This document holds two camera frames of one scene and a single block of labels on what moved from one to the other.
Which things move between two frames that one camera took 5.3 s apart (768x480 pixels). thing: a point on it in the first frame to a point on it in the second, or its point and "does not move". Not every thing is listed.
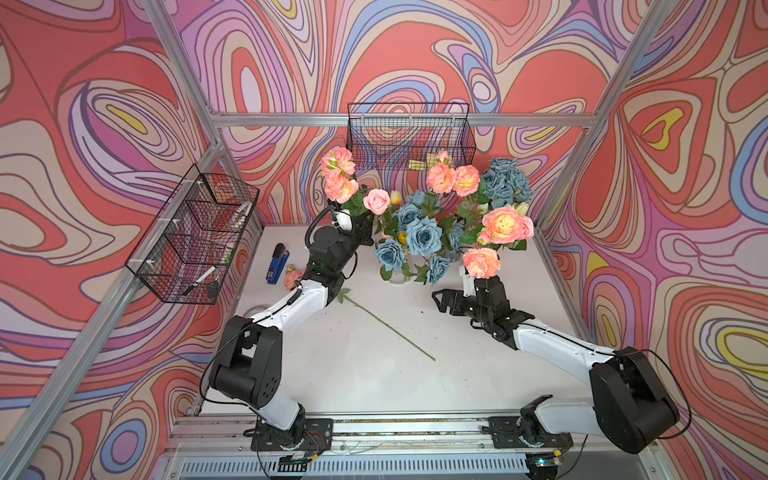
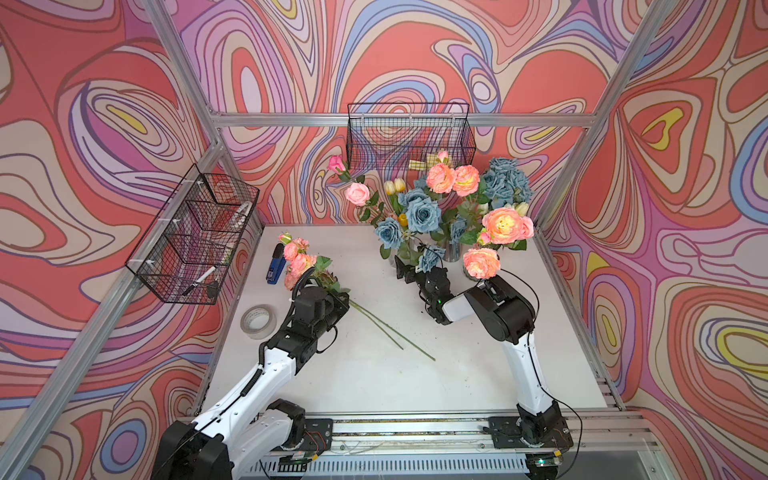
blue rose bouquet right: (505, 184) does not move
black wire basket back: (407, 136) does not move
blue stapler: (278, 264) does not move
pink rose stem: (344, 297) does not move
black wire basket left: (188, 256) does not move
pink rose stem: (338, 168) to (298, 260)
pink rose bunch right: (501, 226) does not move
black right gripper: (455, 295) to (410, 271)
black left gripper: (357, 228) to (331, 298)
